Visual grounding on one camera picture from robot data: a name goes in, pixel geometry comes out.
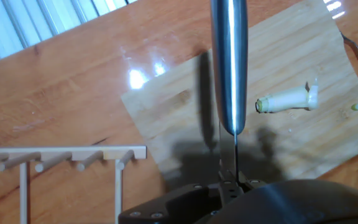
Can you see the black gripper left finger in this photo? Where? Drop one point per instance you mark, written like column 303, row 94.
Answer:
column 172, row 205

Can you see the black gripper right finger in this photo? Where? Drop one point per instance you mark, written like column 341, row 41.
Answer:
column 245, row 186

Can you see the steel kitchen knife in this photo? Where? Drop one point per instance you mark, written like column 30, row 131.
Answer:
column 228, row 62

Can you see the wooden peg dish rack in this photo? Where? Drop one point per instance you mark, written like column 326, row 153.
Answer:
column 104, row 153

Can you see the white scallion stalk piece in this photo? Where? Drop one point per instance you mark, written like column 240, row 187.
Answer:
column 284, row 99

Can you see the small green scallion bit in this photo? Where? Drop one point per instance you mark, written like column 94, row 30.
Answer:
column 357, row 107

